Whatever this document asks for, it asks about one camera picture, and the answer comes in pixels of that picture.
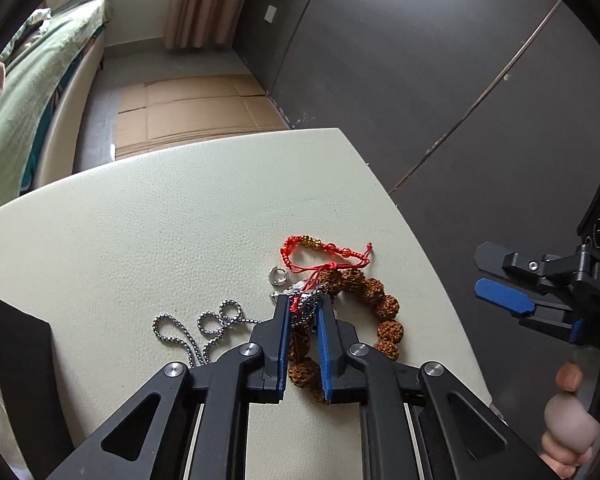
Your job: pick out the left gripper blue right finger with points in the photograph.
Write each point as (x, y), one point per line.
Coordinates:
(417, 422)

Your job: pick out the green bed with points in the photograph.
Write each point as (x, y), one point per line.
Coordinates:
(30, 83)

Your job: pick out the flattened cardboard sheet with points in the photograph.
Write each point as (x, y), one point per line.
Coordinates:
(153, 116)

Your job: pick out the pink curtain right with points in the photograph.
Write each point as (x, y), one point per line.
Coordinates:
(197, 24)

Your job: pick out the black jewelry box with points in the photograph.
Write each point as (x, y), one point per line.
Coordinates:
(29, 388)

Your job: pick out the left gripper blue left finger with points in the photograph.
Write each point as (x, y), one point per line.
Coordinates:
(189, 423)

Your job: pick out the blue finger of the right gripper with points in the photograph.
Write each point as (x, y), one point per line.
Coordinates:
(512, 300)
(515, 259)

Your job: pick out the person's right hand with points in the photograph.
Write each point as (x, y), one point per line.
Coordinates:
(568, 442)

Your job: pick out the dark wardrobe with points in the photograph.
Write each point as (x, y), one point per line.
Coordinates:
(481, 118)

